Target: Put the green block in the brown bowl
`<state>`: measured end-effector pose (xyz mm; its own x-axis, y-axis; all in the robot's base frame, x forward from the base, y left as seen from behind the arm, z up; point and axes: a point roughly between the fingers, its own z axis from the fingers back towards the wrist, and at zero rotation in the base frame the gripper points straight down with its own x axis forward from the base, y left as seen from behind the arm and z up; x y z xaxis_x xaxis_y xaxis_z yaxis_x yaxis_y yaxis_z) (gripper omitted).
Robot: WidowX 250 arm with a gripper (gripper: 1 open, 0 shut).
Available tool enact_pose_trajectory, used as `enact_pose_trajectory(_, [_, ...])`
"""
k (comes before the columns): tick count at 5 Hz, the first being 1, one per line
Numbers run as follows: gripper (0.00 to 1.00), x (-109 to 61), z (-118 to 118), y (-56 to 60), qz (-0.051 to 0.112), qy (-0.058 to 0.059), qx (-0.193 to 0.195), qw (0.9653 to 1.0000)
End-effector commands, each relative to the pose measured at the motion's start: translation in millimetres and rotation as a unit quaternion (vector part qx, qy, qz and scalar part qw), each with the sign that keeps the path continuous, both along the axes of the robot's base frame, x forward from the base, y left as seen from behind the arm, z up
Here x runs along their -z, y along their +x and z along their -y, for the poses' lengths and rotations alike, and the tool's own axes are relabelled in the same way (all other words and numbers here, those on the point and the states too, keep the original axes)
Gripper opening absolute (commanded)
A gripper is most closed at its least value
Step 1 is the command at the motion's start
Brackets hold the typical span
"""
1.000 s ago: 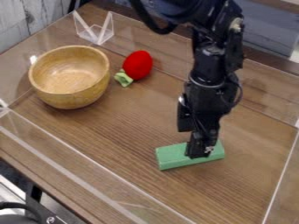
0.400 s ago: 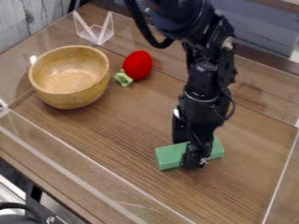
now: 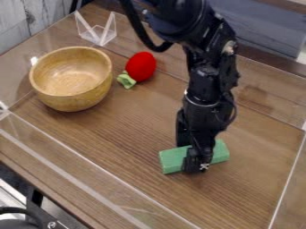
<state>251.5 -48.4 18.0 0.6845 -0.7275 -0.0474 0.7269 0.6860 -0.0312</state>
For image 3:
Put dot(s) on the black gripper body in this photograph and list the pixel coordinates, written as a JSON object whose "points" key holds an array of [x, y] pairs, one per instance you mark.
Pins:
{"points": [[207, 118]]}

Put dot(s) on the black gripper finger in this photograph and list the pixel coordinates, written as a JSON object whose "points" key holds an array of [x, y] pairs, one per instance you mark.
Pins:
{"points": [[182, 135], [197, 160]]}

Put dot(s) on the green rectangular block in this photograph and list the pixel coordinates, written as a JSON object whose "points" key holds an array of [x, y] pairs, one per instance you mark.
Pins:
{"points": [[171, 157]]}

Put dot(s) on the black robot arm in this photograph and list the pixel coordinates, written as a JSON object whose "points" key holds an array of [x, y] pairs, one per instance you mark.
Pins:
{"points": [[213, 74]]}

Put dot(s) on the brown wooden bowl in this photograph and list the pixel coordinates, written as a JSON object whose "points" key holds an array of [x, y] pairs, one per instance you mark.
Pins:
{"points": [[71, 78]]}

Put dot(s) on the red toy strawberry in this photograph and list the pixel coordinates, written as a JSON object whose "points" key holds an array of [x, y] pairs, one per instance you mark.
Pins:
{"points": [[139, 69]]}

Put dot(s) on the clear acrylic corner bracket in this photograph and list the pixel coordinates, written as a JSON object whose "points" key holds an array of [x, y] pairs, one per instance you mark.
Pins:
{"points": [[96, 34]]}

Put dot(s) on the clear acrylic front wall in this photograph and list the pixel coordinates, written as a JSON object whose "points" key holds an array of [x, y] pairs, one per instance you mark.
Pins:
{"points": [[102, 201]]}

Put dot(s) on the black metal clamp bracket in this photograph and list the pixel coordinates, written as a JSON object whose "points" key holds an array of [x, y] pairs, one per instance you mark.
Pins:
{"points": [[34, 205]]}

